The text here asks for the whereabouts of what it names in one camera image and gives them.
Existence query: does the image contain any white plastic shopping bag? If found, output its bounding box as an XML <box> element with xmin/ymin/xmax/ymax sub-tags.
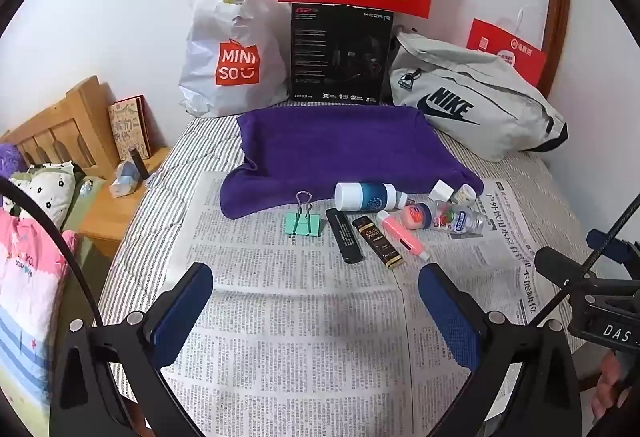
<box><xmin>179</xmin><ymin>0</ymin><xmax>291</xmax><ymax>118</ymax></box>

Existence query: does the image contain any patterned book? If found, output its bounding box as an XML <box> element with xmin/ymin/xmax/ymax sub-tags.
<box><xmin>107</xmin><ymin>94</ymin><xmax>153</xmax><ymax>160</ymax></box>

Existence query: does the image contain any white flower print pillow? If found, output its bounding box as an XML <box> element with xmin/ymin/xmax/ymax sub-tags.
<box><xmin>10</xmin><ymin>162</ymin><xmax>88</xmax><ymax>230</ymax></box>

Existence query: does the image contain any small black device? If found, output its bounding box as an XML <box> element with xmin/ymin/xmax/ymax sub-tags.
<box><xmin>129</xmin><ymin>147</ymin><xmax>150</xmax><ymax>179</ymax></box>

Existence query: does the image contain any green binder clip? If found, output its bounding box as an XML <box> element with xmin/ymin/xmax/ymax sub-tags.
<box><xmin>284</xmin><ymin>190</ymin><xmax>321</xmax><ymax>238</ymax></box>

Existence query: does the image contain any black headphone box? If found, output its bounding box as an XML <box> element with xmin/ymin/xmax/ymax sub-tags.
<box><xmin>289</xmin><ymin>2</ymin><xmax>395</xmax><ymax>105</ymax></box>

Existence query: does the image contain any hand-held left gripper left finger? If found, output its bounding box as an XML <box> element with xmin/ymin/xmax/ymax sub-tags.
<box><xmin>47</xmin><ymin>261</ymin><xmax>216</xmax><ymax>437</ymax></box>

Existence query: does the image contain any purple plush toy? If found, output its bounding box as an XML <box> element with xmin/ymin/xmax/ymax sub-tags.
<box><xmin>0</xmin><ymin>143</ymin><xmax>26</xmax><ymax>178</ymax></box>

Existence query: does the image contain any small red paper bag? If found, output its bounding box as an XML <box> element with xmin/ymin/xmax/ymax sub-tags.
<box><xmin>466</xmin><ymin>4</ymin><xmax>548</xmax><ymax>88</ymax></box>

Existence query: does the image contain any purple towel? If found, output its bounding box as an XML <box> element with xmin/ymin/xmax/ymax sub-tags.
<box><xmin>219</xmin><ymin>106</ymin><xmax>485</xmax><ymax>220</ymax></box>

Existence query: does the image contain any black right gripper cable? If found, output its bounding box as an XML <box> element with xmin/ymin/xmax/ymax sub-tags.
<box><xmin>544</xmin><ymin>196</ymin><xmax>640</xmax><ymax>315</ymax></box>

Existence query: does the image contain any brown wooden frame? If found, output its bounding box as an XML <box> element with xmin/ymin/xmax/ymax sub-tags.
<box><xmin>542</xmin><ymin>0</ymin><xmax>572</xmax><ymax>98</ymax></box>

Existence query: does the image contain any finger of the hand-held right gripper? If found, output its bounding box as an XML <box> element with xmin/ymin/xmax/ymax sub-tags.
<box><xmin>535</xmin><ymin>245</ymin><xmax>597</xmax><ymax>291</ymax></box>
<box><xmin>587</xmin><ymin>229</ymin><xmax>640</xmax><ymax>279</ymax></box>

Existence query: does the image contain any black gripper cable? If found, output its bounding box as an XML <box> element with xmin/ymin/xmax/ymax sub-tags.
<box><xmin>0</xmin><ymin>176</ymin><xmax>103</xmax><ymax>330</ymax></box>
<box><xmin>544</xmin><ymin>196</ymin><xmax>640</xmax><ymax>315</ymax></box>

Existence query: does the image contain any newspaper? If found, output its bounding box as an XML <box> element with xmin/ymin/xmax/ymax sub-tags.
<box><xmin>165</xmin><ymin>170</ymin><xmax>601</xmax><ymax>437</ymax></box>

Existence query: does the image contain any clear plastic bottle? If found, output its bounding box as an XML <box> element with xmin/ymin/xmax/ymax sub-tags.
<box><xmin>431</xmin><ymin>200</ymin><xmax>486</xmax><ymax>236</ymax></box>

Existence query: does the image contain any black gold lipstick tube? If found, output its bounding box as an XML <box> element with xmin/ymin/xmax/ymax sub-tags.
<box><xmin>352</xmin><ymin>216</ymin><xmax>405</xmax><ymax>270</ymax></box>

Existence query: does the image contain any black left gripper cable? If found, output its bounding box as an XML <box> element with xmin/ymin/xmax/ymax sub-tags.
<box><xmin>0</xmin><ymin>176</ymin><xmax>103</xmax><ymax>330</ymax></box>

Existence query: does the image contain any person's right hand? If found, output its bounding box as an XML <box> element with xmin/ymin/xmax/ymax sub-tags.
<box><xmin>590</xmin><ymin>351</ymin><xmax>629</xmax><ymax>424</ymax></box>

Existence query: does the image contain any small blue lidded jar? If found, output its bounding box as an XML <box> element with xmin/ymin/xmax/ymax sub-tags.
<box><xmin>400</xmin><ymin>202</ymin><xmax>433</xmax><ymax>231</ymax></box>

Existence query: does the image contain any pink tube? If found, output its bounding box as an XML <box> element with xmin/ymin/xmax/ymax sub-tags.
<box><xmin>376</xmin><ymin>210</ymin><xmax>431</xmax><ymax>262</ymax></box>

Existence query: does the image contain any grey sports bag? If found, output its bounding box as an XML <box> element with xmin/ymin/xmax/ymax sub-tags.
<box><xmin>389</xmin><ymin>31</ymin><xmax>570</xmax><ymax>163</ymax></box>

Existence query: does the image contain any black stick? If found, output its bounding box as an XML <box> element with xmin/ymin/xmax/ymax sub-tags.
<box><xmin>326</xmin><ymin>208</ymin><xmax>365</xmax><ymax>264</ymax></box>

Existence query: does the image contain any blue white bottle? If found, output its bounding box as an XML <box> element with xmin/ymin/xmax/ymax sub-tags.
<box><xmin>334</xmin><ymin>182</ymin><xmax>410</xmax><ymax>213</ymax></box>

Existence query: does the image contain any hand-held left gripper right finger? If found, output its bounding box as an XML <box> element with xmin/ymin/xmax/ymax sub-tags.
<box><xmin>418</xmin><ymin>262</ymin><xmax>583</xmax><ymax>437</ymax></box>

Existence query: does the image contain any wooden headboard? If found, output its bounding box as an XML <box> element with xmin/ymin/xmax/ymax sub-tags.
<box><xmin>0</xmin><ymin>76</ymin><xmax>118</xmax><ymax>180</ymax></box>

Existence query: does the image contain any wooden nightstand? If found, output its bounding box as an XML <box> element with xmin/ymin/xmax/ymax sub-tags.
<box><xmin>77</xmin><ymin>144</ymin><xmax>173</xmax><ymax>258</ymax></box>

